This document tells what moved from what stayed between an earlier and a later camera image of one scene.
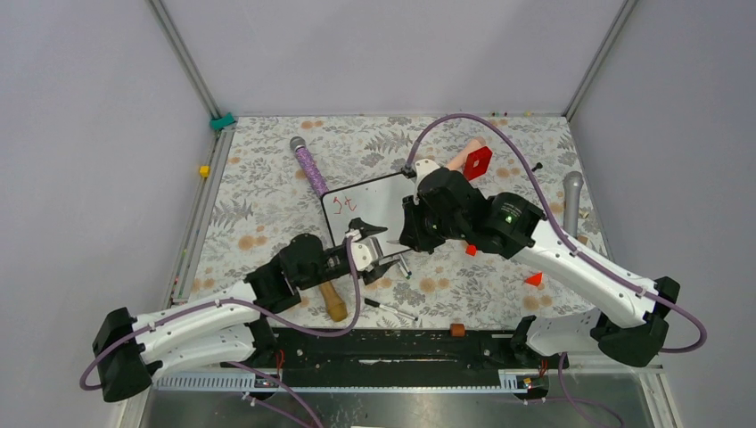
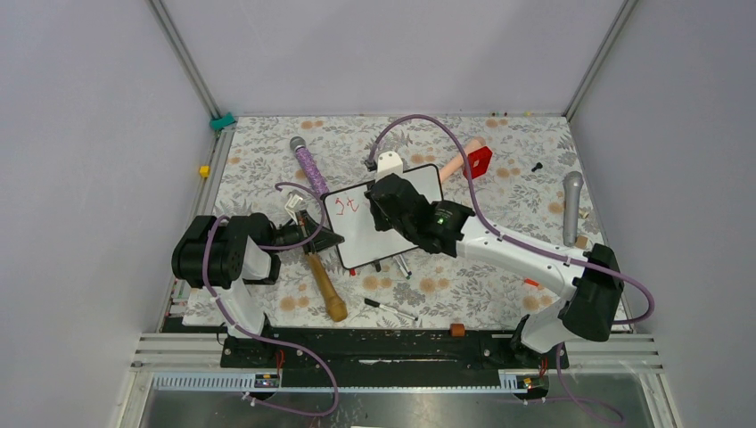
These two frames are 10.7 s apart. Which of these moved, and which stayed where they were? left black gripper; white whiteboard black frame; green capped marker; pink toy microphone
Moved: left black gripper
Stayed: pink toy microphone; green capped marker; white whiteboard black frame
